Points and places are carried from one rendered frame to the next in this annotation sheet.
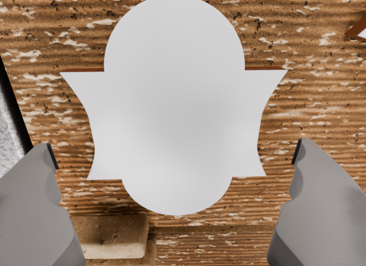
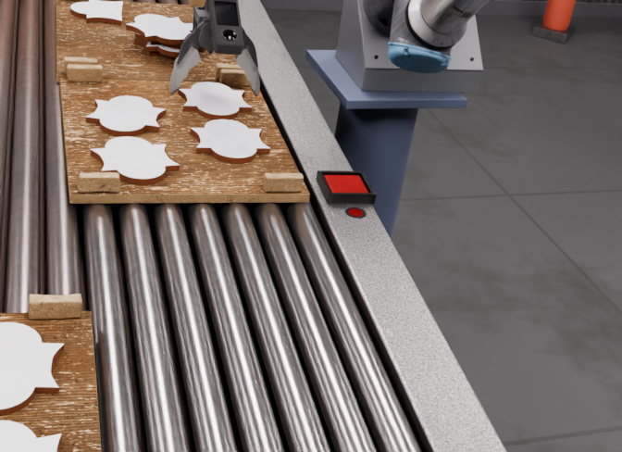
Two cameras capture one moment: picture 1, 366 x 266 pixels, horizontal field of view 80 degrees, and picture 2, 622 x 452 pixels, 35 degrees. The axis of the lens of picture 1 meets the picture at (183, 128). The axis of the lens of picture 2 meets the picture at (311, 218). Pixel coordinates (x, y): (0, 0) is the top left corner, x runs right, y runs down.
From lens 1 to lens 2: 1.64 m
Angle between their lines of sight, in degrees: 36
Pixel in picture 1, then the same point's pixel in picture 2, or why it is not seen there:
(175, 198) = (211, 85)
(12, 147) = (279, 109)
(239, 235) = not seen: hidden behind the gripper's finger
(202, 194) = (201, 85)
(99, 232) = (238, 78)
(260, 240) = (166, 76)
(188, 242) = (200, 77)
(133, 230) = (225, 77)
